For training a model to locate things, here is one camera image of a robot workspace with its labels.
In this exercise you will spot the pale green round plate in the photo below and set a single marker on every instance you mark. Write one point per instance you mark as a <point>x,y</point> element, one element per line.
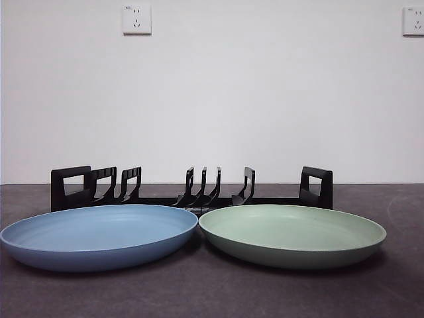
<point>291,245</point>

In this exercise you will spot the blue round plate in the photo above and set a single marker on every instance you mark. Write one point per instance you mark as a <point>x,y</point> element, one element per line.
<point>99,245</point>

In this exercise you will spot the black plastic plate rack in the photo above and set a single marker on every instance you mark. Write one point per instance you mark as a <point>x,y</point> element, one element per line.
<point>57,190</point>

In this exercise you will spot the white wall socket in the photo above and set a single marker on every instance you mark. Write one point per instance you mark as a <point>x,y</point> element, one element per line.
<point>414,21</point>
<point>137,19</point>

